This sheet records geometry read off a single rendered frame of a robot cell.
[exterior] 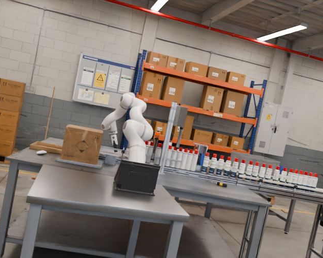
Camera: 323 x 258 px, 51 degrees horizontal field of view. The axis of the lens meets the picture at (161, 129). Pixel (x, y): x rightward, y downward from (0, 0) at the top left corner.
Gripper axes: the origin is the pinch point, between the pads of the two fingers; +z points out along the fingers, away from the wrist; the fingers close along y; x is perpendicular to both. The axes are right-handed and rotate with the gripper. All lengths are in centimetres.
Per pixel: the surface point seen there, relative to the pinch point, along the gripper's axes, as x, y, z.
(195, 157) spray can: -74, -2, 19
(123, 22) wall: -39, 426, -214
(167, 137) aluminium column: -49, -16, -6
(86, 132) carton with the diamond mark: 19, -43, -24
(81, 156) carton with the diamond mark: 26, -43, -4
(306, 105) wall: -466, 491, 29
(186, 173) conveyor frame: -63, -5, 32
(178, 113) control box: -62, -18, -26
